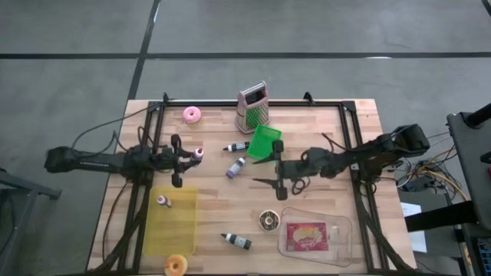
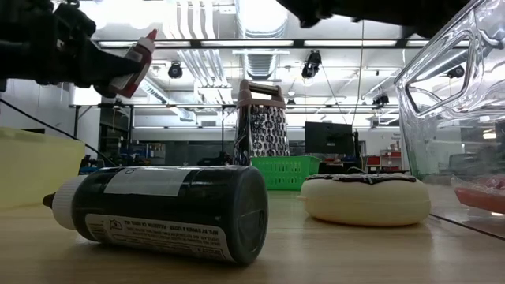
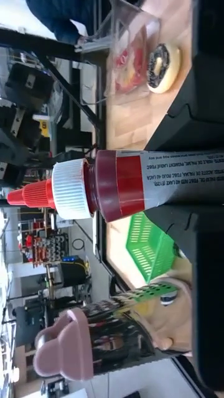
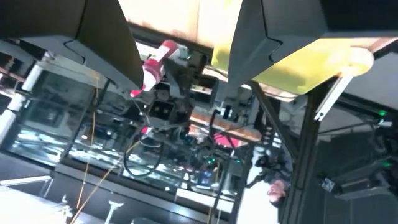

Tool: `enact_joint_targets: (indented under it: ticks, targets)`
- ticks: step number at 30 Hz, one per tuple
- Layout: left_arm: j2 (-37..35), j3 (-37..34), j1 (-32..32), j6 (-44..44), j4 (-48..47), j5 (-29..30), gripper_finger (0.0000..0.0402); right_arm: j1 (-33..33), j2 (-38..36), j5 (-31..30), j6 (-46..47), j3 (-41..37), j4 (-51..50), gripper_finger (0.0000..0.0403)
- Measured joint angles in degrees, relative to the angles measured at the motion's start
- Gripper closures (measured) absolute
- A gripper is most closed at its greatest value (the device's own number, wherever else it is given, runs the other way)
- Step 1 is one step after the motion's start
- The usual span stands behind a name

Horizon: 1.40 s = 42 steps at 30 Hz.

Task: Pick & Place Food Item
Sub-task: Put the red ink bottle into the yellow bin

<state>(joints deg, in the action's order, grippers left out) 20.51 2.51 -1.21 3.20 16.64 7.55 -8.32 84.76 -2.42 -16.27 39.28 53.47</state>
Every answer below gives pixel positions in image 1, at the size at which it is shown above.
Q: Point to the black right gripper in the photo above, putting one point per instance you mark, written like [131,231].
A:
[291,168]

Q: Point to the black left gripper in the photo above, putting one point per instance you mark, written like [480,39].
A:
[169,161]

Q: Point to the purple dropper bottle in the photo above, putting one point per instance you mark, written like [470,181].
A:
[198,153]

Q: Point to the violet candy color bottle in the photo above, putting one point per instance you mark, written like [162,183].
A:
[234,168]

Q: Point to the black candy color bottle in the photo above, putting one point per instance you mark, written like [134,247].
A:
[238,241]
[238,146]

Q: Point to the pink frosted donut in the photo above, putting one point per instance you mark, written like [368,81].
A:
[187,115]

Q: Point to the red label candy color bottle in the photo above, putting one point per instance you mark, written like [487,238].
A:
[164,201]

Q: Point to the chocolate sprinkled donut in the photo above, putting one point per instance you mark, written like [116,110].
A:
[264,220]

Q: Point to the orange frosted donut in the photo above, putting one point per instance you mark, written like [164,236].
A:
[182,262]

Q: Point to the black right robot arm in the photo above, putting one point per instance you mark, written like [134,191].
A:
[364,151]

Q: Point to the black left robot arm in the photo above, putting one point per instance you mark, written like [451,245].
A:
[96,163]

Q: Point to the green plastic basket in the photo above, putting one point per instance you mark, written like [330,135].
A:
[262,142]

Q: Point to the yellow translucent plastic bin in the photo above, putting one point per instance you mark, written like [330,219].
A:
[176,230]

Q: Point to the red snack packet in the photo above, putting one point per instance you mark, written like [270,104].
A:
[307,236]

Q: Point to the clear plastic tray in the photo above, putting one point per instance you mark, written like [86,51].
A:
[341,237]

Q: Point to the white paper sheet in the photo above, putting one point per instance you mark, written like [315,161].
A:
[412,212]

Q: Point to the grey metal cart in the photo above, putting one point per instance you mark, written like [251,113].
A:
[23,188]

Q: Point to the black flat bar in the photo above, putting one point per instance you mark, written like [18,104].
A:
[441,216]

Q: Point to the black equipment stand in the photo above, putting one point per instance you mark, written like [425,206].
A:
[472,153]

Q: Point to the blue crate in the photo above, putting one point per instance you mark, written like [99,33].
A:
[485,253]

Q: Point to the black aluminium table frame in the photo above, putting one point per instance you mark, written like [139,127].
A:
[215,103]

